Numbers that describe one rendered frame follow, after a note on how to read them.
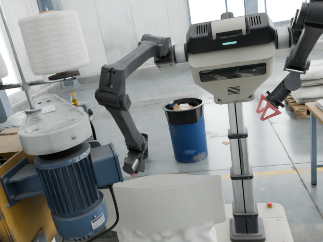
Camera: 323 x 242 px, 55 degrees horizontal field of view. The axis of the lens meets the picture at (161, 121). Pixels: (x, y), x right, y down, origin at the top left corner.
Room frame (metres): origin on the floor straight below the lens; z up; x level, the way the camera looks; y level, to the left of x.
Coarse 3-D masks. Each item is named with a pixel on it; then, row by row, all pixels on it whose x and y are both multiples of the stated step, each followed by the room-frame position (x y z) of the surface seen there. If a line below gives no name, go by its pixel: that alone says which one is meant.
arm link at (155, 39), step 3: (150, 36) 1.33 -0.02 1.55; (153, 36) 1.32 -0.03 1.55; (156, 36) 1.32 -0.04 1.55; (159, 36) 1.32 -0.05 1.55; (150, 39) 1.31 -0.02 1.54; (153, 39) 1.31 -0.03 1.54; (156, 39) 1.31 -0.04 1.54; (159, 39) 1.30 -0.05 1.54; (156, 42) 1.30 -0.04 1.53; (159, 42) 1.30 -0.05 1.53; (159, 57) 1.33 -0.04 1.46
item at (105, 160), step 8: (112, 144) 0.83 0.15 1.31; (96, 152) 0.80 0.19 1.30; (104, 152) 0.79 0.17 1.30; (112, 152) 0.78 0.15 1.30; (96, 160) 0.75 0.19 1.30; (104, 160) 0.76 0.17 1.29; (112, 160) 0.76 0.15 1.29; (96, 168) 0.75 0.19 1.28; (104, 168) 0.75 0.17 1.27; (112, 168) 0.76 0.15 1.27; (120, 168) 0.76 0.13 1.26; (96, 176) 0.75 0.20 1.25; (104, 176) 0.75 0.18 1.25; (112, 176) 0.76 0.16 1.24; (120, 176) 0.76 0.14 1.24; (104, 184) 0.75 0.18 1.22; (112, 184) 0.80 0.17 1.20
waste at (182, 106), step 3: (174, 105) 3.47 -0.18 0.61; (177, 105) 3.47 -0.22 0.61; (180, 105) 3.46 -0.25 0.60; (183, 105) 3.45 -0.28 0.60; (186, 105) 3.44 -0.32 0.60; (198, 105) 3.31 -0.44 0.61; (174, 108) 3.46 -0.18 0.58; (177, 108) 3.26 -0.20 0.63; (180, 108) 3.43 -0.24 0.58; (183, 108) 3.42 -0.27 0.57; (186, 108) 3.28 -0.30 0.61; (189, 108) 3.35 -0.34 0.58
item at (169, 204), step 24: (120, 192) 1.04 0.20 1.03; (144, 192) 1.00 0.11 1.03; (168, 192) 0.98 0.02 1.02; (192, 192) 0.99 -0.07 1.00; (216, 192) 1.00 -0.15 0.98; (120, 216) 1.05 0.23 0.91; (144, 216) 1.00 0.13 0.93; (168, 216) 0.98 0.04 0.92; (192, 216) 0.99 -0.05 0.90; (216, 216) 1.00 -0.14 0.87; (144, 240) 1.01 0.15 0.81; (168, 240) 0.99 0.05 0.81; (192, 240) 0.97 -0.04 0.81; (216, 240) 1.03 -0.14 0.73
